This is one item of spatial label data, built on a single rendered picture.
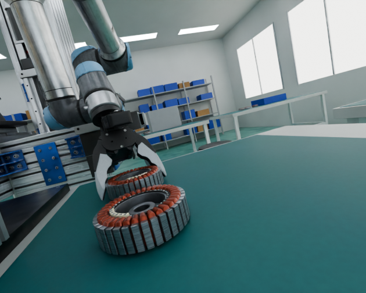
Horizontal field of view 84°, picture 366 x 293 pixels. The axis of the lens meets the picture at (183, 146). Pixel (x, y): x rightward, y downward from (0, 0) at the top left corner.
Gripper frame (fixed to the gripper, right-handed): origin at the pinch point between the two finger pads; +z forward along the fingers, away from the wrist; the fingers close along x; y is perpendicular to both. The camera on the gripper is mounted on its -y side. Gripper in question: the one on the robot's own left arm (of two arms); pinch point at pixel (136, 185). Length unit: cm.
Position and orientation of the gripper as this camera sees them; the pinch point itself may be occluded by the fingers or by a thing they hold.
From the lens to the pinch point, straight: 43.3
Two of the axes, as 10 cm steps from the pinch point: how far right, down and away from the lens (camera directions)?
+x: -8.5, 2.7, -4.5
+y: -2.9, 4.8, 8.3
